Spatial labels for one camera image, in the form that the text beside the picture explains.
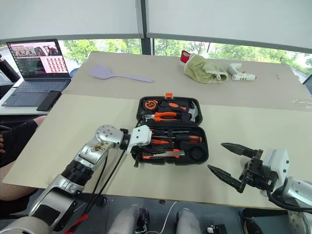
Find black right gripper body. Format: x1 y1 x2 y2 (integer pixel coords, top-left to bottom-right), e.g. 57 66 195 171
240 149 278 193

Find purple silicone spatula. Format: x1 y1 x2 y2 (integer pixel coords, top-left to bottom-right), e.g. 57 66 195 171
88 64 156 83

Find black tool case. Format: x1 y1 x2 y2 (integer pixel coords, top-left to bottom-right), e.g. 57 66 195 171
131 92 210 166

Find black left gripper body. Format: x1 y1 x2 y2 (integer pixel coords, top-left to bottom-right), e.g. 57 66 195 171
133 144 148 168

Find white glue gun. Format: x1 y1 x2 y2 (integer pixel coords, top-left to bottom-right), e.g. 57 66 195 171
227 63 256 82

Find grey rounded shape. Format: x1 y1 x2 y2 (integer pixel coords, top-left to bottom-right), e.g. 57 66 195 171
107 204 149 234
175 207 203 234

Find black cylindrical bottle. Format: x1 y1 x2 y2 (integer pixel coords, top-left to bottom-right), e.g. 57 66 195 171
0 53 21 83

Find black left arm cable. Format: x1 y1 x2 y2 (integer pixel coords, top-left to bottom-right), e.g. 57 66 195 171
64 126 137 234

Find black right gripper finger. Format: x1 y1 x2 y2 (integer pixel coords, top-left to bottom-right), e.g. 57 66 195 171
220 142 257 158
207 165 246 193

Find orange black utility knife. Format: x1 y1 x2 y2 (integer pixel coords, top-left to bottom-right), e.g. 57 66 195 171
142 150 186 159

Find screwdriver orange black handle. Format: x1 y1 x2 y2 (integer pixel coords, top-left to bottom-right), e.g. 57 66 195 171
151 130 191 135

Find long Phillips screwdriver orange black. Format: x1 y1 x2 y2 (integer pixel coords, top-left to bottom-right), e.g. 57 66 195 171
156 133 203 144

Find orange handled pliers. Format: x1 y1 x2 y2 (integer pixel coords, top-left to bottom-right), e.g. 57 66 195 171
142 111 178 122

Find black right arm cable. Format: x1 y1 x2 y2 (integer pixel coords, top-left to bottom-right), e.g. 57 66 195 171
266 190 312 215

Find white roller blind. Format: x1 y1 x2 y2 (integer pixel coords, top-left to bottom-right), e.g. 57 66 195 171
145 0 312 53
0 0 145 41

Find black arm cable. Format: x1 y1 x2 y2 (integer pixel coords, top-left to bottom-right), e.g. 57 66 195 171
266 190 312 215
64 126 137 234

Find orange black tape measure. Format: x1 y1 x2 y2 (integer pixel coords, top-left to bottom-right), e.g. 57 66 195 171
143 99 158 110

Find grey open laptop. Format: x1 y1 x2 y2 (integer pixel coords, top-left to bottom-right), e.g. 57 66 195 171
1 39 72 107

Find claw hammer orange black handle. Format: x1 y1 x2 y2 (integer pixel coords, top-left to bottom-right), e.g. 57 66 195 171
159 100 201 123

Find green towel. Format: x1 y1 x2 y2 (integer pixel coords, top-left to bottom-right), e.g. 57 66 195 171
183 54 229 85

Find orange voltage tester pen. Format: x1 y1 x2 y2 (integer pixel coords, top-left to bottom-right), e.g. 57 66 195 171
150 138 176 145

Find dark window post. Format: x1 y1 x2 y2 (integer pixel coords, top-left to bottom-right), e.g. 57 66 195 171
140 0 156 56

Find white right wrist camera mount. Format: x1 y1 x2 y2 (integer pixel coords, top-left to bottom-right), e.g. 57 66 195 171
262 148 290 188

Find white floor cable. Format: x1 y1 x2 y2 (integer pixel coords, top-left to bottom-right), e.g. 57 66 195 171
163 201 177 232

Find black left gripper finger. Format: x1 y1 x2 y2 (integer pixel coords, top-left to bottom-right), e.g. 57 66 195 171
143 144 158 154

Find seated person in black shorts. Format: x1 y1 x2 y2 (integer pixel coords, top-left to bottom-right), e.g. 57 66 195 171
0 115 47 215

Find black smartphone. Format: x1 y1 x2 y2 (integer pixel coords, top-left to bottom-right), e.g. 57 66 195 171
36 90 61 112

